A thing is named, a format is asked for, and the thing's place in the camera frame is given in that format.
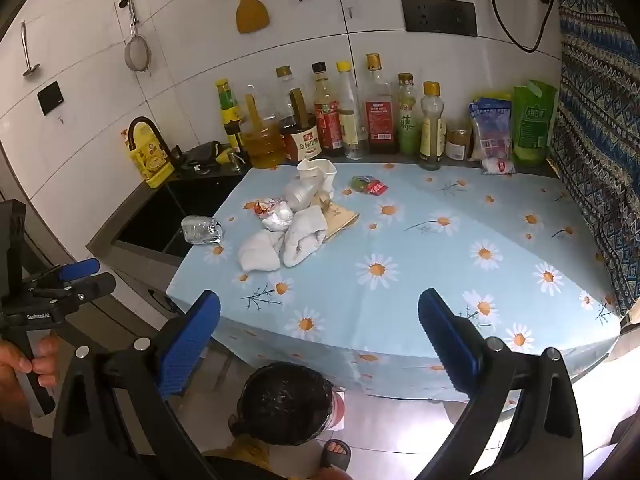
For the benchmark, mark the silver foil pouch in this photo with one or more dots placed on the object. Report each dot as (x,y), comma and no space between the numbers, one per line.
(201,230)

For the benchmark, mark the light blue daisy tablecloth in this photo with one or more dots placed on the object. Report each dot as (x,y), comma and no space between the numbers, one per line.
(400,240)

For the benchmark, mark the crumpled white paper cup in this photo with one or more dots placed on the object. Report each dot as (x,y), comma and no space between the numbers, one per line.
(315,170)

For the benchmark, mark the black cloth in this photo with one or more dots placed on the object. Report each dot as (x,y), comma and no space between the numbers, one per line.
(202,155)

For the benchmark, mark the green bottle with yellow cap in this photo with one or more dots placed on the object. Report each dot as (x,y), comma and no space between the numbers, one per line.
(407,125)

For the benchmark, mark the person's left hand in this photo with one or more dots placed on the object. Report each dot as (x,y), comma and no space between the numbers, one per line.
(12,360)

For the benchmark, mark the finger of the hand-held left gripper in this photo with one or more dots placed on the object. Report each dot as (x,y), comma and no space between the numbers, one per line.
(80,267)
(90,287)

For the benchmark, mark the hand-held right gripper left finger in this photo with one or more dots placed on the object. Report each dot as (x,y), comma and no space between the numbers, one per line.
(190,347)

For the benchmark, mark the yellow cooking oil jug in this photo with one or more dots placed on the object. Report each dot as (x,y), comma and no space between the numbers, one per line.
(262,147)

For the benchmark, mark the person's foot in sandal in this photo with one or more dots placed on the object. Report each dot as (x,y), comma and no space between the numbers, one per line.
(337,452)

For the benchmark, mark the yellow sponge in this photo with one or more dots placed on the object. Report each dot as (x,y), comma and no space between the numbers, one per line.
(225,152)

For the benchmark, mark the blue and white plastic bag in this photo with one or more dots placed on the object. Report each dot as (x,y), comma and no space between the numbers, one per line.
(492,130)

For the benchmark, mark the trash bin with black bag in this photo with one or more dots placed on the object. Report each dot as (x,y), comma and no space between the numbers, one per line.
(285,400)

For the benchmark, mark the green and red candy wrapper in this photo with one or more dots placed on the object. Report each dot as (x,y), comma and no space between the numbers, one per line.
(367,185)

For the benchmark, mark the red and white plastic wrapper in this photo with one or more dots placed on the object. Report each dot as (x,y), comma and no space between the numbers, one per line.
(272,212)

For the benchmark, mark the green stand-up pouch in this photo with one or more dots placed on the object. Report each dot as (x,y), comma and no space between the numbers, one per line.
(532,125)

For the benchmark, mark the black faucet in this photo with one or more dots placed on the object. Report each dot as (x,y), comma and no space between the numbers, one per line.
(142,120)

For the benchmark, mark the clear bottle with gold cap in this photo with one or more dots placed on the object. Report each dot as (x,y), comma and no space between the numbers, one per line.
(284,85)

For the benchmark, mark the black wall switch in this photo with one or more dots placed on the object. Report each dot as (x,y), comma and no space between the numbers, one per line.
(50,98)

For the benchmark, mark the black power socket panel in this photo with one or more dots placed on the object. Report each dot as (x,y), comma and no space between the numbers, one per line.
(439,16)

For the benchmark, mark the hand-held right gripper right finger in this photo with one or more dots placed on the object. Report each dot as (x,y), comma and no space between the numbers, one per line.
(445,342)

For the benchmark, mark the metal ladle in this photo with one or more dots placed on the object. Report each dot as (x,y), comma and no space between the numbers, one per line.
(25,50)

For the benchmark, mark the dark bottle with red label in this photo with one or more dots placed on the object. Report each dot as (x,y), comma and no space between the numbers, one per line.
(327,120)

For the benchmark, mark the green bottle with yellow label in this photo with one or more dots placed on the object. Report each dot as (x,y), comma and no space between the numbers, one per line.
(229,110)

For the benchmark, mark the yellow carton box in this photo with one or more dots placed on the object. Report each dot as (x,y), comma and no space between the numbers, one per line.
(150,160)

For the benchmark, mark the clear bottle with yellow cap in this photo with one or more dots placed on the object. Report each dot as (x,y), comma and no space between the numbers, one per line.
(348,110)

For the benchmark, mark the black kitchen sink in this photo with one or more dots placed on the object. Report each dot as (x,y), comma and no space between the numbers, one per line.
(175,215)

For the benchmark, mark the gold capped red label bottle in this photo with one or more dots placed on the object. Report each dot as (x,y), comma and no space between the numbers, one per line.
(380,120)

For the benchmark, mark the brown plush toy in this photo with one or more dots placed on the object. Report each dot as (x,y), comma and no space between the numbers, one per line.
(255,452)

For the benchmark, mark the metal mesh strainer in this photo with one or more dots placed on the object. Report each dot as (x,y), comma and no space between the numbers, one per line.
(137,55)

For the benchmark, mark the crushed clear plastic bottle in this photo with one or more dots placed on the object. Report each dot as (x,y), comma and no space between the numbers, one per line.
(302,194)

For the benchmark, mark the small glass jar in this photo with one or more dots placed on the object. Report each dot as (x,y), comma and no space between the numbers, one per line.
(458,145)

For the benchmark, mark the brown paper cup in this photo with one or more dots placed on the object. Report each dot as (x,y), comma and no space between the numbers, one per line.
(342,220)

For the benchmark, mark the crumpled white tissue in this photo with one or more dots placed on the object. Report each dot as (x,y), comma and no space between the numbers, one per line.
(257,252)
(305,237)

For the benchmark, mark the dark soy sauce jug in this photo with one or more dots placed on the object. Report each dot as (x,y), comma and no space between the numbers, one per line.
(302,142)

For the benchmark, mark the pale yellow gold capped bottle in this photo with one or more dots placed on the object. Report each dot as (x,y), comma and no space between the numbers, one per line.
(432,130)

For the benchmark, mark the small white packet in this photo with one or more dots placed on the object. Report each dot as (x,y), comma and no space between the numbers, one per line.
(498,165)

